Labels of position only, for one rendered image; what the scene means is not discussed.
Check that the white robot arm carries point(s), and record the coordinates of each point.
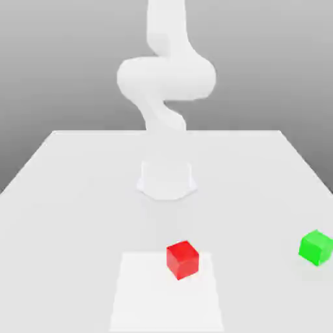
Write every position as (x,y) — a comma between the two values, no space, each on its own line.
(166,78)

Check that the small red cube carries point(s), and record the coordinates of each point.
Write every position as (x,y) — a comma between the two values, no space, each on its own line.
(182,259)

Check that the small green cube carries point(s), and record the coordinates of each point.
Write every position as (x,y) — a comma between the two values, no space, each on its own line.
(315,247)

